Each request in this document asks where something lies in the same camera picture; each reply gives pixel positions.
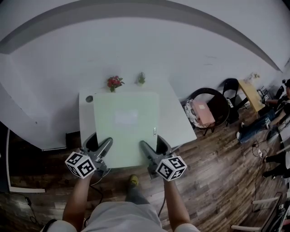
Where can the person's right forearm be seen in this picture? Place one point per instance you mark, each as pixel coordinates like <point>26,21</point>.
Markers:
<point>175,201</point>

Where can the person's white shirt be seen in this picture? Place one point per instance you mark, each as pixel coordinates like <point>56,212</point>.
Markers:
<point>122,218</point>

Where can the white table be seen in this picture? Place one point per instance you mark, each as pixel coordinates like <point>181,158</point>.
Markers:
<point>174,117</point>

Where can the light wooden stool frame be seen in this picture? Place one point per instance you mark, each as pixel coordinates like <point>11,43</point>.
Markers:
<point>260,204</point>

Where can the white power strip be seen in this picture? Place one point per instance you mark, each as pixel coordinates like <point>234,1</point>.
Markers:
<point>259,153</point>

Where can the person's left forearm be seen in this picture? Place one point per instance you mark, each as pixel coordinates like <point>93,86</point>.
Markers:
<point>77,199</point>

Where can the pink file box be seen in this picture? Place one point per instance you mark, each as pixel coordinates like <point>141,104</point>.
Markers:
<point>202,112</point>

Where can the pale green board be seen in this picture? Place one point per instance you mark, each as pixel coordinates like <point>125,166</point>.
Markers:
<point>127,127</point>

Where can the person's yellow shoe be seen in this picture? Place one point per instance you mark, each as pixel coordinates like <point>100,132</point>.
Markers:
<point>134,180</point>

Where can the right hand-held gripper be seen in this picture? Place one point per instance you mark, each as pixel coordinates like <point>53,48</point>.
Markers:
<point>171,168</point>

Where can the white patterned seat cushion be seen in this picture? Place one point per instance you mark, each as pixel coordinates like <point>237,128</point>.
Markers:
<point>188,113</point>

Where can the black desk with white legs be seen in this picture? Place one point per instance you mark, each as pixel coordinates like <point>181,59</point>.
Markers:
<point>4,158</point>

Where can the person's grey trousers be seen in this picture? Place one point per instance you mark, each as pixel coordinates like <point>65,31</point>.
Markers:
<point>136,194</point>

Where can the small green potted plant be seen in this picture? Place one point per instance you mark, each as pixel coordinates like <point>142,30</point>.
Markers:
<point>141,78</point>

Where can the black folding chair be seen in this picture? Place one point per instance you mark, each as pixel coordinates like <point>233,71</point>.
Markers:
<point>233,97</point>

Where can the black round chair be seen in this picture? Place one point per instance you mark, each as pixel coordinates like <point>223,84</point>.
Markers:
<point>218,106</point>

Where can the yellow wooden side table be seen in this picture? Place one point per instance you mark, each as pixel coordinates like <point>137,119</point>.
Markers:
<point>251,95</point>

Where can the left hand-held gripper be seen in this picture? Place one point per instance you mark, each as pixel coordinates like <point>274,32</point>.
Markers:
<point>80,166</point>

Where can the red flower potted plant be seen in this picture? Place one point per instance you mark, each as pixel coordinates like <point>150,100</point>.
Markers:
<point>114,82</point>

